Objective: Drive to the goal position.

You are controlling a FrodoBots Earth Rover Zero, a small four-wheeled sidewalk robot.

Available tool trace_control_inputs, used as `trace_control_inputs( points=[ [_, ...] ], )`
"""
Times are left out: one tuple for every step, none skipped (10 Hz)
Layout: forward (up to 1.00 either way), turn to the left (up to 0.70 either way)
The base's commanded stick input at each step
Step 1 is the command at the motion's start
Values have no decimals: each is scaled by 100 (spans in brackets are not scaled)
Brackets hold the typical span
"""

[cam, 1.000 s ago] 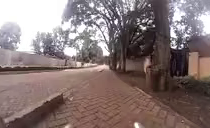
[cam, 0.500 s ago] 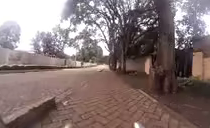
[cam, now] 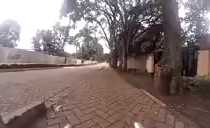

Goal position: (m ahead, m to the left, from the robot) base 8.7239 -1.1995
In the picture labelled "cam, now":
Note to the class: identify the red brick path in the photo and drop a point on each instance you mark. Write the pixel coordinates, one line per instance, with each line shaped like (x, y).
(106, 100)

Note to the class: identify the row of tall trees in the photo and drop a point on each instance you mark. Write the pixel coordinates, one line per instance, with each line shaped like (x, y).
(171, 50)

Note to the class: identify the robot's own part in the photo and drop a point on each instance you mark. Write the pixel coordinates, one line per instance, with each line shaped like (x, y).
(137, 125)
(67, 126)

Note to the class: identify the brick paved road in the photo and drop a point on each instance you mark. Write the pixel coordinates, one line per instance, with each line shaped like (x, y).
(36, 83)

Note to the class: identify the dark gate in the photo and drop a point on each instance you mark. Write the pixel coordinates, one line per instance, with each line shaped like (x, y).
(189, 61)

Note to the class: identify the bare dirt strip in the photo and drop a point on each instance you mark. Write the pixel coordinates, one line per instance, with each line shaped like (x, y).
(186, 103)

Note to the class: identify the low green plants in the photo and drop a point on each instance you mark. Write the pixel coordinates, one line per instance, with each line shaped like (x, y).
(196, 85)

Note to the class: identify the grey stone kerb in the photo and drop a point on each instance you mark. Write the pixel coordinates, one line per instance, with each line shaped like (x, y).
(23, 115)

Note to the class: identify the group of distant trees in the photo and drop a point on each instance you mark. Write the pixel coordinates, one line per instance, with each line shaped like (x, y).
(8, 33)

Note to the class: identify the cream wall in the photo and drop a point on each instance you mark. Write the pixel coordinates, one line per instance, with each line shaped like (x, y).
(206, 65)
(139, 62)

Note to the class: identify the long pale wall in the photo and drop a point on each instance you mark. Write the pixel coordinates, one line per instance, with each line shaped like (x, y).
(26, 56)

